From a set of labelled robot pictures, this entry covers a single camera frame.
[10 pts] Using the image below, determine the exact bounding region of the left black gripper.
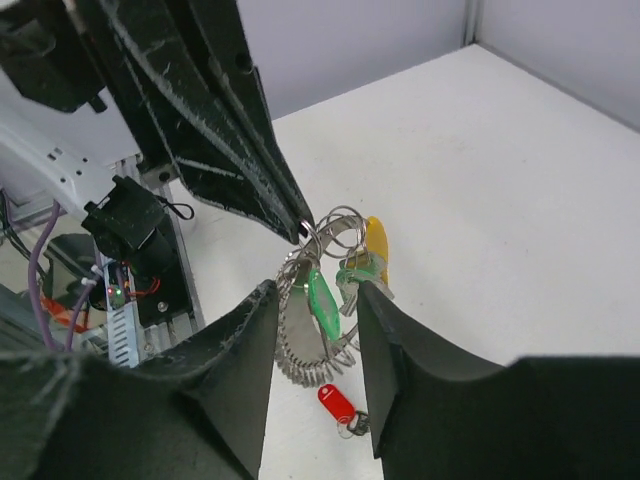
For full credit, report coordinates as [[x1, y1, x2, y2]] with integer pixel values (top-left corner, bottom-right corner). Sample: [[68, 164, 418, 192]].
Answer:
[[1, 1, 302, 243]]

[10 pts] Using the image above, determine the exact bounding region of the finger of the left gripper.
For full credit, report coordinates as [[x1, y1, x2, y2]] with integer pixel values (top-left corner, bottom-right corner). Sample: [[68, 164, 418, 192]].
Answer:
[[169, 1, 316, 230]]

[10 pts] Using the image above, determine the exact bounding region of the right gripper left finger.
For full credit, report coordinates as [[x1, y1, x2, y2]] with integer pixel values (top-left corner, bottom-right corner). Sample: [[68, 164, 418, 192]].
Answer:
[[1, 280, 278, 479]]

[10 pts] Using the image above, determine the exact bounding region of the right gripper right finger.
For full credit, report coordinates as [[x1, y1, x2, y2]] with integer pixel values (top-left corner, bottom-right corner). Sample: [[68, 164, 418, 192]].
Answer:
[[357, 283, 639, 479]]

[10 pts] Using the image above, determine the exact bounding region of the green tag key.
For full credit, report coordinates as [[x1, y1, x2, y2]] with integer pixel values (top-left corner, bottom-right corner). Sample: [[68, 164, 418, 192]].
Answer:
[[336, 251, 388, 317], [306, 267, 341, 342]]

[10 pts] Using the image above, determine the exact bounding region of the metal keyring with yellow handle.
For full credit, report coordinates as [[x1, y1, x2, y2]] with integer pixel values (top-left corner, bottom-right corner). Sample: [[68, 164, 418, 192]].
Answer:
[[275, 205, 394, 388]]

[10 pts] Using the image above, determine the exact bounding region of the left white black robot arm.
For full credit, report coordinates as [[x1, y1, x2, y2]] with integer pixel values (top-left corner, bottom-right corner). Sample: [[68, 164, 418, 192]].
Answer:
[[1, 1, 314, 277]]

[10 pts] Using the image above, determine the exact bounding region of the red tag key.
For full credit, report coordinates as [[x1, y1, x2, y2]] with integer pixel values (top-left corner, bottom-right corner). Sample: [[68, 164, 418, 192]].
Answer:
[[317, 384, 370, 439]]

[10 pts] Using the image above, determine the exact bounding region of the white slotted cable duct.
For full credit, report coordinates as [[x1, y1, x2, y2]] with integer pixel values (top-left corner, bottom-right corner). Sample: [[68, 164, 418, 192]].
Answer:
[[101, 255, 142, 368]]

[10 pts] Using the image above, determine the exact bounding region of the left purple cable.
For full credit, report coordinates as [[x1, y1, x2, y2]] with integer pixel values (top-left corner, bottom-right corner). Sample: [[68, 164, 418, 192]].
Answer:
[[27, 199, 101, 354]]

